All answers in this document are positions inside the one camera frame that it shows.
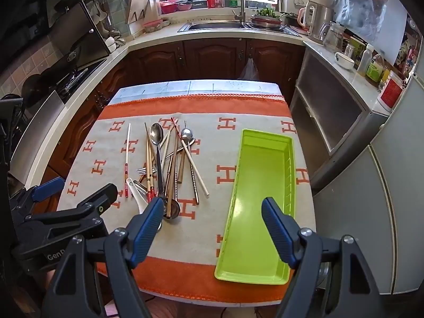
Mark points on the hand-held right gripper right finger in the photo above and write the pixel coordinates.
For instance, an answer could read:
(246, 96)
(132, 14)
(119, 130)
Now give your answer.
(280, 232)

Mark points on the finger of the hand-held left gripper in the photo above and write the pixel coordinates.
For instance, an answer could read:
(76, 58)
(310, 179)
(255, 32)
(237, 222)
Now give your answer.
(49, 187)
(96, 202)

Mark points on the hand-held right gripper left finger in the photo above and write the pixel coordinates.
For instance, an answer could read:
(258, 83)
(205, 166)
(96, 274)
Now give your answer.
(145, 232)

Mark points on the white ceramic spoon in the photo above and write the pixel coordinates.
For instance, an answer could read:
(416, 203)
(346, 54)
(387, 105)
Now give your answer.
(131, 185)

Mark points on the brown wooden chopstick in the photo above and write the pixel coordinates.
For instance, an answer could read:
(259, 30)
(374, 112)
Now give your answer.
(170, 188)

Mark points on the white chopstick red bands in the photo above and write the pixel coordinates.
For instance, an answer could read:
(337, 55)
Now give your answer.
(128, 159)

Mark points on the steel fork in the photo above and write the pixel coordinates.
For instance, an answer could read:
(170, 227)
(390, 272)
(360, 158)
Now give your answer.
(141, 171)

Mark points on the green plastic tray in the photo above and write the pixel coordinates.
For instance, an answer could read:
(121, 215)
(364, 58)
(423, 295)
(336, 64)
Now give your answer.
(261, 179)

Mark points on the bamboo chopstick red bands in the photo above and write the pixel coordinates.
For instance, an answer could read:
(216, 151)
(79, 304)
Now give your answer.
(148, 159)
(152, 175)

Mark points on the wooden chopsticks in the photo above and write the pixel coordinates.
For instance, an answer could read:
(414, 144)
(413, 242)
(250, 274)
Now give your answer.
(195, 169)

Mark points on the large steel spoon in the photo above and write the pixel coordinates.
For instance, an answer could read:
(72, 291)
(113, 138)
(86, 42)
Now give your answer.
(156, 134)

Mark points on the stainless steel panel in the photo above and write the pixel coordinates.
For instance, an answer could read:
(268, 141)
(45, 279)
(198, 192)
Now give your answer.
(36, 132)

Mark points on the orange grey patterned blanket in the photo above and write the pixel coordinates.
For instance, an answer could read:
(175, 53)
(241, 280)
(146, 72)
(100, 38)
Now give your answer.
(205, 238)

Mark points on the black wok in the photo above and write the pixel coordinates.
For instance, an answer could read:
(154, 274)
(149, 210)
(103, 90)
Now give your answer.
(31, 87)

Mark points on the grey refrigerator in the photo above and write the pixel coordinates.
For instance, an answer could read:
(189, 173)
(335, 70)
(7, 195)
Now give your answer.
(381, 205)

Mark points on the grey metal cabinet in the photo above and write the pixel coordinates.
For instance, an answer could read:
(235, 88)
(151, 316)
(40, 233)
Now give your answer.
(328, 99)

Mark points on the pale blue table cover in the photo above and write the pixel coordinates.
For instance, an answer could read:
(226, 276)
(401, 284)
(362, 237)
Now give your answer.
(198, 87)

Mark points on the black range hood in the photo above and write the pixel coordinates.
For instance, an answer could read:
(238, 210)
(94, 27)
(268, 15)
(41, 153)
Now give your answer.
(82, 36)

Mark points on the clear plastic bag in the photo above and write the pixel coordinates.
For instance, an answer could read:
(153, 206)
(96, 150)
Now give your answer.
(248, 69)

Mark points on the red labelled white jar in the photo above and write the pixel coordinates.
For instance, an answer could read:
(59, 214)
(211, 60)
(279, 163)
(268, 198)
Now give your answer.
(391, 91)

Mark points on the white patterned bowl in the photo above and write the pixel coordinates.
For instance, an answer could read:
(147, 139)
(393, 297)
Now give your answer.
(344, 61)

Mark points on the pink lidded container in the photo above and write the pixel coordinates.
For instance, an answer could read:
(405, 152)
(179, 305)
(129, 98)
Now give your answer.
(153, 25)

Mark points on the brown wooden cabinets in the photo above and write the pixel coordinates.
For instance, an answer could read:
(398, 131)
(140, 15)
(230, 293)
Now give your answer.
(212, 56)

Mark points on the green labelled oil bottle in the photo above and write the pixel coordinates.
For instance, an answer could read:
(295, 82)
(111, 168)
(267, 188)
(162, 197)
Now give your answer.
(376, 69)

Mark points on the clear plastic bottle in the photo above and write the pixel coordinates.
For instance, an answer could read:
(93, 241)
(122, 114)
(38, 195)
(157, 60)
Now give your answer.
(364, 59)

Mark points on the white cutting board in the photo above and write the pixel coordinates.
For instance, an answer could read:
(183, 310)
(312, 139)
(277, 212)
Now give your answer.
(140, 6)

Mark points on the glass pitcher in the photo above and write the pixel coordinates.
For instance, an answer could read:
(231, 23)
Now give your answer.
(334, 36)

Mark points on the pink plastic basin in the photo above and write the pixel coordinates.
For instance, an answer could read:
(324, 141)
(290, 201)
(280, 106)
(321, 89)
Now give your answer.
(168, 5)

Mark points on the steel sink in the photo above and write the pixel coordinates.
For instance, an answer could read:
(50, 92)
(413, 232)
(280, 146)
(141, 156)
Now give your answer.
(212, 25)

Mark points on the steel basin of greens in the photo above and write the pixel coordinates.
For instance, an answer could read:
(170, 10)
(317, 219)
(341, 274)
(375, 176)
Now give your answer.
(266, 18)

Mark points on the white electric kettle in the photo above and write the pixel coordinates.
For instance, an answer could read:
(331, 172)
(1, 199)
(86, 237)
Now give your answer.
(314, 20)

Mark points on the steel faucet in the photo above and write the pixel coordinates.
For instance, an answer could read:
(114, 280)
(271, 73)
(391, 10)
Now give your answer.
(240, 0)

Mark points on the clear plastic wall sheet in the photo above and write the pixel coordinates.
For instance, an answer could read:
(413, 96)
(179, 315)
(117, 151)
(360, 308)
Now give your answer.
(364, 3)

